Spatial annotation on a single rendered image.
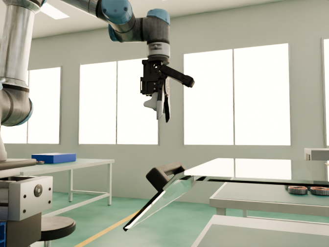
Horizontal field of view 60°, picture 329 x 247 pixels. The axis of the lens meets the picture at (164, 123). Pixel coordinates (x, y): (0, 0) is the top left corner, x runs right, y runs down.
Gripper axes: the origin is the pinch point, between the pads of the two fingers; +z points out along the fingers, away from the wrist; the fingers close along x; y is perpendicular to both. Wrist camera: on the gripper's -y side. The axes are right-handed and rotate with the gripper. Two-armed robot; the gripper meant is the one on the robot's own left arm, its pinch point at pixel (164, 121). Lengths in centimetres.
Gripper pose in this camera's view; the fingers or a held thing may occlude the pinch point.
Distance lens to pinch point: 89.9
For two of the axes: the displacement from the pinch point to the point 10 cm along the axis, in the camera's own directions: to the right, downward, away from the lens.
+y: -9.8, 0.1, 2.0
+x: -2.0, -0.5, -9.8
